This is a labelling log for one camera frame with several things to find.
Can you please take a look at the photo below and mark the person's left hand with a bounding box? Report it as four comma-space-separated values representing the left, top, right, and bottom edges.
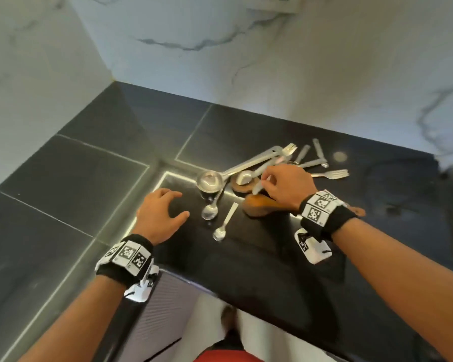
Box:
136, 188, 190, 246

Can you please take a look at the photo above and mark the person's right hand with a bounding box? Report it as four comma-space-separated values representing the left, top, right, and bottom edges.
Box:
260, 164, 318, 215

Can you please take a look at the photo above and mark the steel table knife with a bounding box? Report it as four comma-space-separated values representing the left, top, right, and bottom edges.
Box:
252, 175, 272, 196

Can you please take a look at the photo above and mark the person's left forearm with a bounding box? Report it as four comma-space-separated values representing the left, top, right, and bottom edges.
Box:
18, 274, 127, 362

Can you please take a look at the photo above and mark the person's right forearm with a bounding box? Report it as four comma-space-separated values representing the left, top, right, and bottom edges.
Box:
331, 218, 453, 362

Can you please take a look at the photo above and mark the brown wooden spatula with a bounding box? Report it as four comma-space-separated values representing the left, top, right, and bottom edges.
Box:
242, 194, 366, 218

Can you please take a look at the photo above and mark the large steel spoon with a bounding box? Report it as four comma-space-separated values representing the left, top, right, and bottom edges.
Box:
236, 156, 287, 186

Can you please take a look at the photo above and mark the dark round wooden spatula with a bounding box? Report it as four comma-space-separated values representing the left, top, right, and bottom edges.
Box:
231, 176, 262, 195

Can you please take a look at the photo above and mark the steel teaspoon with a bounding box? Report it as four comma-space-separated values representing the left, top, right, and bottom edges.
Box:
201, 184, 227, 221
212, 202, 239, 242

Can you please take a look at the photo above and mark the steel fork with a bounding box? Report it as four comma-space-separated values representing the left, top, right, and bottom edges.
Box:
276, 143, 298, 162
310, 169, 350, 180

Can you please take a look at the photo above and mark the steel ladle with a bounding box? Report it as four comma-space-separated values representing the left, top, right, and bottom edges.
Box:
196, 145, 284, 202

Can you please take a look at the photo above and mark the right wrist marker band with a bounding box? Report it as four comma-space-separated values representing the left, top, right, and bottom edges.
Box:
294, 190, 358, 265

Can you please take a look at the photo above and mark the wrist marker band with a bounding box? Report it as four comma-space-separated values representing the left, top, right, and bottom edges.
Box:
95, 234, 160, 303
294, 190, 358, 265

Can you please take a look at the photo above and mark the left wrist marker band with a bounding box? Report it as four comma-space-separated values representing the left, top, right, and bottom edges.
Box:
95, 234, 160, 303

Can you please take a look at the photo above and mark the person's foot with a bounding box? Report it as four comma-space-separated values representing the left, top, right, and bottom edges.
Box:
220, 304, 239, 338

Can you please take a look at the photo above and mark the person's red clothing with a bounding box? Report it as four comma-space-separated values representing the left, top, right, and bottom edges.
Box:
194, 338, 266, 362

